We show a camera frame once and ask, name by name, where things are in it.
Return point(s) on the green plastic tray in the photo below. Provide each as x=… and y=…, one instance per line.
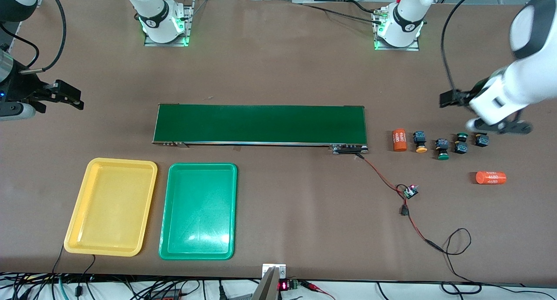
x=198, y=213

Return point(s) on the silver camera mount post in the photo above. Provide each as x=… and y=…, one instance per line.
x=266, y=287

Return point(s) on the red LED display module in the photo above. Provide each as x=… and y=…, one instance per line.
x=283, y=285

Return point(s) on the small motor controller board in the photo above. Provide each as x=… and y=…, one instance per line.
x=410, y=192

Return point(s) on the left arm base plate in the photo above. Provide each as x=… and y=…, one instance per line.
x=396, y=48

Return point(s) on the red clip lead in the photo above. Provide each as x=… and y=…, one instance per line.
x=313, y=286

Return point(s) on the orange 4680 battery cylinder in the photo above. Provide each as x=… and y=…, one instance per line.
x=491, y=178
x=399, y=139

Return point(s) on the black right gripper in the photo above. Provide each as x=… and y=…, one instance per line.
x=21, y=87

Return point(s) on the yellow mushroom push button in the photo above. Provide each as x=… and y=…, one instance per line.
x=481, y=140
x=420, y=139

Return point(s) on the yellow plastic tray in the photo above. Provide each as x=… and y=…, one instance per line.
x=111, y=208

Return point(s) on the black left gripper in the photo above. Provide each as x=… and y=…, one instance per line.
x=464, y=97

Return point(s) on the green mushroom push button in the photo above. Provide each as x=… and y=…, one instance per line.
x=461, y=147
x=442, y=145

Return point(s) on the green conveyor belt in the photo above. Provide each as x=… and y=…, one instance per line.
x=217, y=136

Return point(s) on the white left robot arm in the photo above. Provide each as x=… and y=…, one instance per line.
x=528, y=82

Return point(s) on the small black inline connector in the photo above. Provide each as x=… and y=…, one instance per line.
x=404, y=211

